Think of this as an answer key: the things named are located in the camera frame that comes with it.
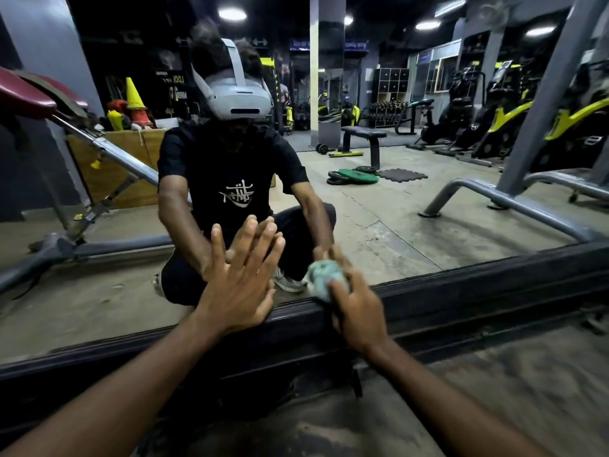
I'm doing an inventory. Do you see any person's left hand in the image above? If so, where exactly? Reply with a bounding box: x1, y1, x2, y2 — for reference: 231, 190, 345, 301
193, 215, 286, 336

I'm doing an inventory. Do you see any person's right hand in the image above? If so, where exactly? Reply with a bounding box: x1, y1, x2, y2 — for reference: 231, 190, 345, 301
328, 267, 390, 360

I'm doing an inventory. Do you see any pale green cleaning cloth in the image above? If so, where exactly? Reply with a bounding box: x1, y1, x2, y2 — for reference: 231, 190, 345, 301
304, 259, 350, 303

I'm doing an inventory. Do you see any person's left forearm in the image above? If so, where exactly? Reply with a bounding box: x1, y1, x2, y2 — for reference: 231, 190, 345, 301
0, 309, 224, 457

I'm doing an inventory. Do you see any person's right forearm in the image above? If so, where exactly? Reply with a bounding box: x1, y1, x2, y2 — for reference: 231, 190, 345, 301
364, 338, 555, 457

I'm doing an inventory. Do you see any green weight plate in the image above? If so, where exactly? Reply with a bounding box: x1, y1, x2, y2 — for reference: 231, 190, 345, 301
338, 169, 380, 185

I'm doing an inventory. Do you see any black rubber floor mat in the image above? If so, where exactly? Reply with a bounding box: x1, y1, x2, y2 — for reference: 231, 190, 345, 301
378, 168, 428, 183

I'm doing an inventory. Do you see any black flat gym bench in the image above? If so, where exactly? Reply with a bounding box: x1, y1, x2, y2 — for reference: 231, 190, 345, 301
340, 126, 387, 170

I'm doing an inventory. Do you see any yellow training cone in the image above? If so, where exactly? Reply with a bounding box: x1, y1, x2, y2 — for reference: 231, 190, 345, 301
125, 77, 147, 110

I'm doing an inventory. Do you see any dumbbell rack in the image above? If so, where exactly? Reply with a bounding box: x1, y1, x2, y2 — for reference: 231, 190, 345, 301
368, 101, 410, 129

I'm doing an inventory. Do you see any grey yellow pillar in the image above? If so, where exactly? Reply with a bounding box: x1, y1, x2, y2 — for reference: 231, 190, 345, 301
309, 0, 347, 149

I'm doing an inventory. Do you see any black cardio machine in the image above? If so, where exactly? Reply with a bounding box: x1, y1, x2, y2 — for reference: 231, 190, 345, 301
406, 70, 477, 151

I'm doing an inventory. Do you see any black cubby shelf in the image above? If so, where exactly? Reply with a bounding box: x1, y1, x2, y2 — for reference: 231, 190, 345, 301
375, 68, 411, 104

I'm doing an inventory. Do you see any yellow black exercise bike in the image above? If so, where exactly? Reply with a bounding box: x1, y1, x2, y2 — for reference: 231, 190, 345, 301
529, 61, 609, 175
470, 61, 534, 160

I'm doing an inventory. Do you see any long ceiling light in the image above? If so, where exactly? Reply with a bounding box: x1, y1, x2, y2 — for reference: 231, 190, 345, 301
433, 0, 467, 18

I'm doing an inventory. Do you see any large wall mirror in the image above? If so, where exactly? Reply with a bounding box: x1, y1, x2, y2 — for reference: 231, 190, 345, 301
0, 0, 609, 368

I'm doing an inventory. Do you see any grey steel machine frame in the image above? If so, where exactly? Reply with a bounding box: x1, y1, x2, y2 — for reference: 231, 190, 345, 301
419, 0, 609, 244

